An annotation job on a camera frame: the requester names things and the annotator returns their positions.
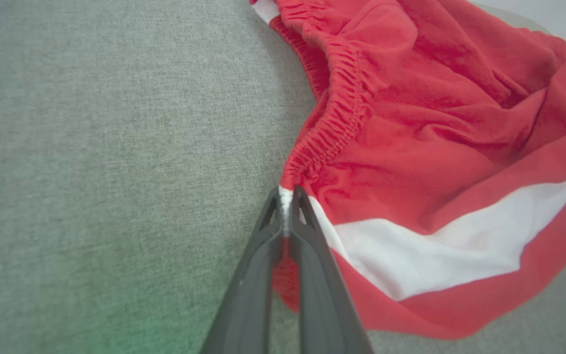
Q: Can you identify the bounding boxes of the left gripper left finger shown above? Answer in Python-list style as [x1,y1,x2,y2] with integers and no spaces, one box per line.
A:
[199,187,284,354]

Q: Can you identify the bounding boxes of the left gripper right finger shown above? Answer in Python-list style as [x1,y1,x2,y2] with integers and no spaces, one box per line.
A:
[288,185,375,354]

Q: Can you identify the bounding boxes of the red shorts with white stripe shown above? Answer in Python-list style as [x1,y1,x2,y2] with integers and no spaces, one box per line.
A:
[249,0,566,341]

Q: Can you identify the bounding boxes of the grey fabric sofa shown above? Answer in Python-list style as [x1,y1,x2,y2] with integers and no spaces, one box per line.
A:
[0,0,566,354]

